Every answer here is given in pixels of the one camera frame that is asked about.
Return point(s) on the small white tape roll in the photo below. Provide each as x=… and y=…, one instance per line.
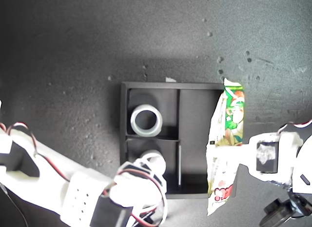
x=156, y=154

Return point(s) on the printed snack bar wrapper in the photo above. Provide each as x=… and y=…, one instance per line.
x=231, y=114

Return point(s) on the black camera box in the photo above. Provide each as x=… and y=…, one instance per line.
x=273, y=212

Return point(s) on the large white tape roll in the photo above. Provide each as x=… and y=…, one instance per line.
x=133, y=124

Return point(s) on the small white paper scrap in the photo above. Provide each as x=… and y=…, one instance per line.
x=170, y=79

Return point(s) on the black tray with wells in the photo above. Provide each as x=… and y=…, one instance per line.
x=195, y=114

